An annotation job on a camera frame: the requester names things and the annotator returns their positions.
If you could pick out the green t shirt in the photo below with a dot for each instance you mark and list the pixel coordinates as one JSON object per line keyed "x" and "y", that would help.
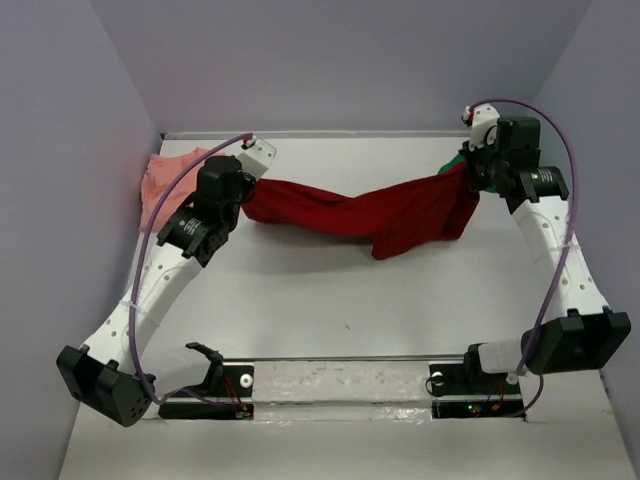
{"x": 459, "y": 159}

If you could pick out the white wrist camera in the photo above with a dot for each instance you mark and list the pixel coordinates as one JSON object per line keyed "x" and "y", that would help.
{"x": 482, "y": 121}
{"x": 256, "y": 156}

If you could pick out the pink t shirt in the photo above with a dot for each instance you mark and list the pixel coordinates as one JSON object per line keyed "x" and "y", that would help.
{"x": 159, "y": 174}

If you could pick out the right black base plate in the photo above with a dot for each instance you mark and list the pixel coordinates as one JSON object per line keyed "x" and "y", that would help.
{"x": 457, "y": 395}

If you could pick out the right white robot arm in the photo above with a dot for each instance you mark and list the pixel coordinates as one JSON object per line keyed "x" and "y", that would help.
{"x": 576, "y": 329}

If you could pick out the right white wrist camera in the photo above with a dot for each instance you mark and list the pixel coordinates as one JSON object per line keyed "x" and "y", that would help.
{"x": 482, "y": 121}

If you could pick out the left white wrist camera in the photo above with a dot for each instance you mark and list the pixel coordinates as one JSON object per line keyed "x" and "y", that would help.
{"x": 256, "y": 156}

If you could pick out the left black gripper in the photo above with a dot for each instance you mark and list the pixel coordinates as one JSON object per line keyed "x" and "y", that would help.
{"x": 248, "y": 186}

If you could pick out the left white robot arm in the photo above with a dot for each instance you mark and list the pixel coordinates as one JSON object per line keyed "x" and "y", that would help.
{"x": 105, "y": 372}

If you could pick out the red t shirt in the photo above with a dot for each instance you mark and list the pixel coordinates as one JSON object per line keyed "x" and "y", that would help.
{"x": 396, "y": 219}

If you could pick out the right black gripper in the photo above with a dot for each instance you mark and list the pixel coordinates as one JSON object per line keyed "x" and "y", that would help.
{"x": 473, "y": 167}

